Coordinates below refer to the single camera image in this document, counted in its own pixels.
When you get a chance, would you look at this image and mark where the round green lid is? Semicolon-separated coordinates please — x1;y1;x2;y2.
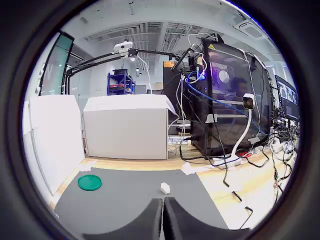
77;174;103;192

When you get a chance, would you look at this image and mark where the dark grey mat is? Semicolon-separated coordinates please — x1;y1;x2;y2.
54;166;230;236

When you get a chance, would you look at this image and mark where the white tape piece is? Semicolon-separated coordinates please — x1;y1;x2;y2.
79;159;98;172
181;162;199;175

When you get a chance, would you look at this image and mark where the white power strip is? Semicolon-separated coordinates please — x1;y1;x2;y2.
212;154;245;168

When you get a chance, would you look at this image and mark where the white box partition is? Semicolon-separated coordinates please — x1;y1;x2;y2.
82;94;180;160

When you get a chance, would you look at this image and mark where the black computer tower case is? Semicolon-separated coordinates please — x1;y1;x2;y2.
184;37;274;156

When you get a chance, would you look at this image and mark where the white foam partition board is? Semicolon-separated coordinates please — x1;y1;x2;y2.
22;94;86;197

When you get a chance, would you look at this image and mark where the black cabinet with yellow label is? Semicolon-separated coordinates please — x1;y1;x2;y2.
163;61;187;126

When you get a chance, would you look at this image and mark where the blue shelf rack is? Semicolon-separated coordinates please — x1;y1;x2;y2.
107;69;137;96

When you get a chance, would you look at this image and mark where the person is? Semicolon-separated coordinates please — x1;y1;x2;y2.
230;77;250;98

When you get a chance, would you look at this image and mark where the black computer monitor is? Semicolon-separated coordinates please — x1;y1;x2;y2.
274;74;300;121

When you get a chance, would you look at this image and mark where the white webcam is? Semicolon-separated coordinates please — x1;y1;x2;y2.
113;42;133;55

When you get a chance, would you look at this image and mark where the green glass door panel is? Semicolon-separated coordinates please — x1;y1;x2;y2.
37;31;75;96

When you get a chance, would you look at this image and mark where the black camera cable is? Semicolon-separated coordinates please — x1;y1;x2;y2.
223;159;254;230

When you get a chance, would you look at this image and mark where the blue cable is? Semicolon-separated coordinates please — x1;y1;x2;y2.
186;71;266;136

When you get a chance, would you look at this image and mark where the white camera on gooseneck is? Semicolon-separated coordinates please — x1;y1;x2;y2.
230;92;255;161

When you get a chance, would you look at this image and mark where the white webcam cable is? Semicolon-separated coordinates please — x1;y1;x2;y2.
136;55;153;95

